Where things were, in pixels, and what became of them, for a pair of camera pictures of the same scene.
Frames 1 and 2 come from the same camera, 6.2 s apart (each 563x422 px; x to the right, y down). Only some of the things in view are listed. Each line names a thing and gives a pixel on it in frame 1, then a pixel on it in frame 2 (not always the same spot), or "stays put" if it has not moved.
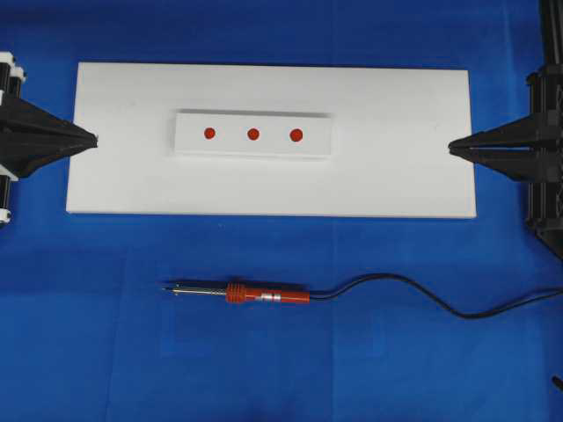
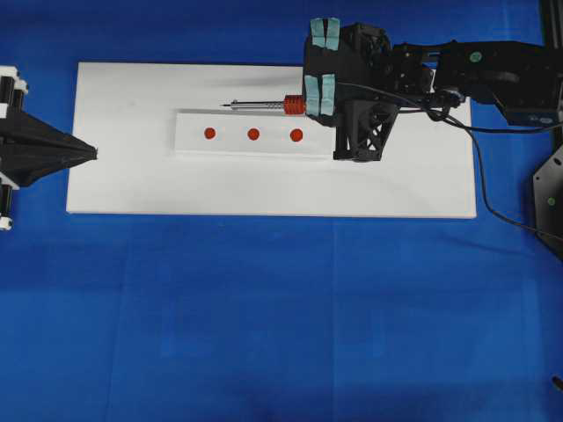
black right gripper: (502, 149) to (376, 79)
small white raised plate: (253, 134) stays put
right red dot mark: (296, 134) stays put
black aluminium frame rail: (551, 17) stays put
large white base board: (273, 140) stays put
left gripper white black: (22, 123) to (31, 149)
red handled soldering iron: (245, 292) to (293, 105)
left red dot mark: (209, 133) stays put
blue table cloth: (89, 334) stays put
